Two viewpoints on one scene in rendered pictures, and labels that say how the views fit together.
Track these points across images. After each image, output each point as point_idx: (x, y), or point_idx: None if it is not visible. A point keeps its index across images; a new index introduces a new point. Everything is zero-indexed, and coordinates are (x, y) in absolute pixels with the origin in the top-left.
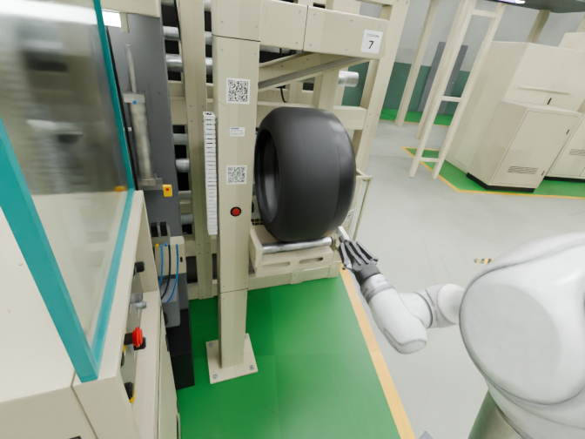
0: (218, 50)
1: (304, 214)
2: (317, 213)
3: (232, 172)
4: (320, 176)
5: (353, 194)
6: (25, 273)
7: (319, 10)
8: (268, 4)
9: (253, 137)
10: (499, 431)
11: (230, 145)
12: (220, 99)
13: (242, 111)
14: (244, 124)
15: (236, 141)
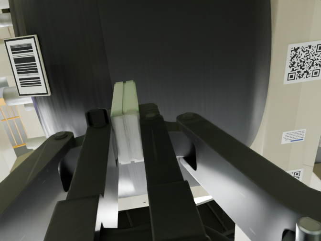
0: None
1: (230, 77)
2: (182, 82)
3: (312, 65)
4: (185, 171)
5: (48, 132)
6: None
7: (139, 207)
8: (197, 195)
9: (266, 133)
10: None
11: (307, 115)
12: (310, 169)
13: (282, 163)
14: (281, 147)
15: (297, 122)
